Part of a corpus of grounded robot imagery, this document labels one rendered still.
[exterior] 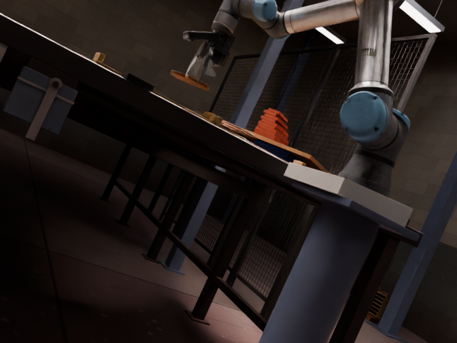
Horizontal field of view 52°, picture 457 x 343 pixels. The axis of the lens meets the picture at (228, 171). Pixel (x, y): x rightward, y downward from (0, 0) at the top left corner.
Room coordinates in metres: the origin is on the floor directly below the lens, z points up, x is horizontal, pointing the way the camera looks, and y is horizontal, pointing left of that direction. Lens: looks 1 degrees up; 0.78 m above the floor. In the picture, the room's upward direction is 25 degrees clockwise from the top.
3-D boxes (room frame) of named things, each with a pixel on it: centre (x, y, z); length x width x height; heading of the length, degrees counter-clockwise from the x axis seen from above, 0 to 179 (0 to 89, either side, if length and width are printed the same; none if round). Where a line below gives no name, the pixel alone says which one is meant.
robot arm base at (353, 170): (1.33, -0.36, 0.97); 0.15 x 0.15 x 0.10
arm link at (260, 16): (1.52, 0.13, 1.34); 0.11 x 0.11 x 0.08; 54
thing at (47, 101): (1.17, 0.50, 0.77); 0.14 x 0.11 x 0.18; 117
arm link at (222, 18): (1.57, 0.22, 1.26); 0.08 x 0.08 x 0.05
